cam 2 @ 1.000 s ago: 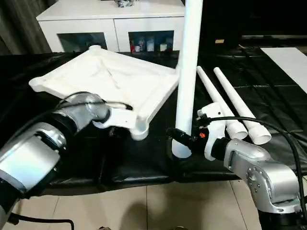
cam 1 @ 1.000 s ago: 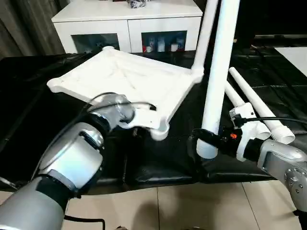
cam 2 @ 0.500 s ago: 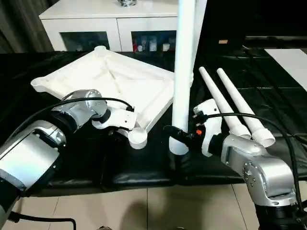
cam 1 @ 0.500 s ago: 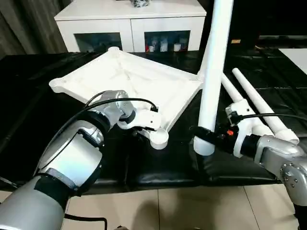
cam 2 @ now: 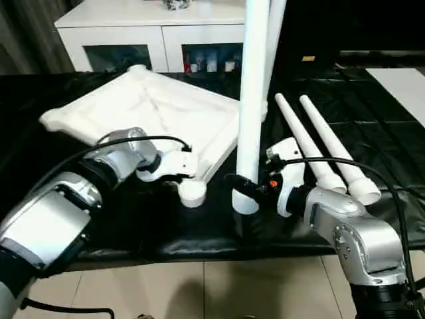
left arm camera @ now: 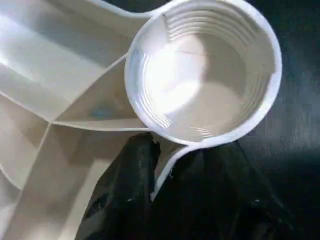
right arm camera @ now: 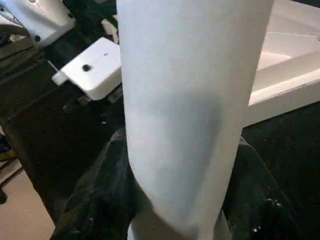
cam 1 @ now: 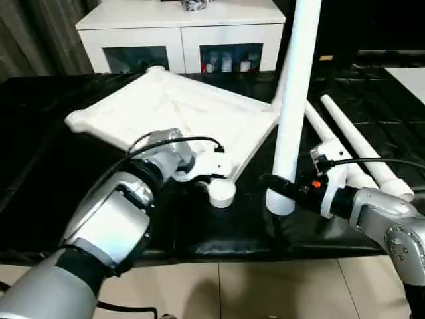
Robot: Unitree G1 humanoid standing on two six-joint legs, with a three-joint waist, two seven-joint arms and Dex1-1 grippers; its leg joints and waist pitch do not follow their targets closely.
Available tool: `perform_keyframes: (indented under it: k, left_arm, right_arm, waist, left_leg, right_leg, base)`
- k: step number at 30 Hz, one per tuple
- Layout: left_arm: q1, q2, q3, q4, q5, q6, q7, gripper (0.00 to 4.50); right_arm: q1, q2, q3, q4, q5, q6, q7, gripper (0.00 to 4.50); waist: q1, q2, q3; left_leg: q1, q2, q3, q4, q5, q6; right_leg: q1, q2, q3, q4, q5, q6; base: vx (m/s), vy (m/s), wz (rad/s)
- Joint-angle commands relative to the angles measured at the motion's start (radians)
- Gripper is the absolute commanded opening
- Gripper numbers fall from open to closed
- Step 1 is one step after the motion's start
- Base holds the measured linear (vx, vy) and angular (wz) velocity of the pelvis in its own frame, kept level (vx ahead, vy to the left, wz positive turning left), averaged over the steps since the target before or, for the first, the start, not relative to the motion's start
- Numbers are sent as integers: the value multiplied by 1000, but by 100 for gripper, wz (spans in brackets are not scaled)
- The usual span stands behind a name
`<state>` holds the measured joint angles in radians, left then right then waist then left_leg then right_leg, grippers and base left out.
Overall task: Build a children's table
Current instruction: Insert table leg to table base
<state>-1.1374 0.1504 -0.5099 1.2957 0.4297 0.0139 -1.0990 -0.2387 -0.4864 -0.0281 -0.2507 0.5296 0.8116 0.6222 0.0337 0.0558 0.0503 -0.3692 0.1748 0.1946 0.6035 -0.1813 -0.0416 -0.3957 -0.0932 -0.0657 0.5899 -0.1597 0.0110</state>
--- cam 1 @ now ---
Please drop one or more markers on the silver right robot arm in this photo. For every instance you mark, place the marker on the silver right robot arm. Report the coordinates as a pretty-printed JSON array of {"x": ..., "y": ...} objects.
[{"x": 382, "y": 206}]

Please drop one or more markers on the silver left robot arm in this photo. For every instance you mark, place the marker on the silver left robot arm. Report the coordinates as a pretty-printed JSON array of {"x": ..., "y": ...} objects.
[{"x": 106, "y": 216}]

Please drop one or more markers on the white flat board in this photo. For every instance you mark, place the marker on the white flat board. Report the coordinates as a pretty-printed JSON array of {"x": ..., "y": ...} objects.
[{"x": 408, "y": 83}]

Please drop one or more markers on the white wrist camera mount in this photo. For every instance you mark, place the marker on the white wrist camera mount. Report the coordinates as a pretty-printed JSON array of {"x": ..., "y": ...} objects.
[
  {"x": 332, "y": 196},
  {"x": 206, "y": 159}
]

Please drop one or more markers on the black side table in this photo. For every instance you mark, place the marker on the black side table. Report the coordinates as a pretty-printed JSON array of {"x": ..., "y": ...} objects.
[{"x": 391, "y": 56}]

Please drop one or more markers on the small white bottle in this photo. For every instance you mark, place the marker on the small white bottle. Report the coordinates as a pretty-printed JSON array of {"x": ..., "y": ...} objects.
[
  {"x": 226, "y": 64},
  {"x": 210, "y": 68},
  {"x": 245, "y": 66}
]

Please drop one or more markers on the white cabinet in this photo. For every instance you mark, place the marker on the white cabinet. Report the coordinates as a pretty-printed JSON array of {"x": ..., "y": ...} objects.
[{"x": 166, "y": 20}]

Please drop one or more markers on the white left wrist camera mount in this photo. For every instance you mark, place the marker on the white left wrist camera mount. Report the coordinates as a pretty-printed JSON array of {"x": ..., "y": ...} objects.
[{"x": 206, "y": 159}]

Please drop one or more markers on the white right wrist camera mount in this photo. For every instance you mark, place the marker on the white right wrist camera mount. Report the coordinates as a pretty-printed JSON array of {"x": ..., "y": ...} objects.
[{"x": 332, "y": 196}]

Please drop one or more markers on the small yellow tag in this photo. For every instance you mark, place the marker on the small yellow tag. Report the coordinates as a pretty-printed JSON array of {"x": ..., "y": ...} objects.
[{"x": 326, "y": 58}]

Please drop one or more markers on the grey curtain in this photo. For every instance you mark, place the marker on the grey curtain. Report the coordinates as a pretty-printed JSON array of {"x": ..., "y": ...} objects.
[{"x": 36, "y": 36}]

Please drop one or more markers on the dark patterned ornament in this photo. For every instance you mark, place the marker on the dark patterned ornament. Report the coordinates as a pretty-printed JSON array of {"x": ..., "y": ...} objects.
[{"x": 194, "y": 5}]

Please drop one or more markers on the black mat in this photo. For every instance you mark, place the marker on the black mat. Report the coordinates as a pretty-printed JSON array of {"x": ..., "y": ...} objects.
[{"x": 33, "y": 149}]

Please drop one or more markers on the small red item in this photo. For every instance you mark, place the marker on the small red item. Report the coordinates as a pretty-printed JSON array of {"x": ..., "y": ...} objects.
[{"x": 203, "y": 66}]

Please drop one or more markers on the white plastic table leg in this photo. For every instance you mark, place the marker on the white plastic table leg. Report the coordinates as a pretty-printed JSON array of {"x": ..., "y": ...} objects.
[
  {"x": 295, "y": 83},
  {"x": 280, "y": 94},
  {"x": 318, "y": 123},
  {"x": 352, "y": 133}
]

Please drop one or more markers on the white plastic table top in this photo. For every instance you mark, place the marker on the white plastic table top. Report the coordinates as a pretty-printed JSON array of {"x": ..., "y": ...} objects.
[{"x": 133, "y": 109}]

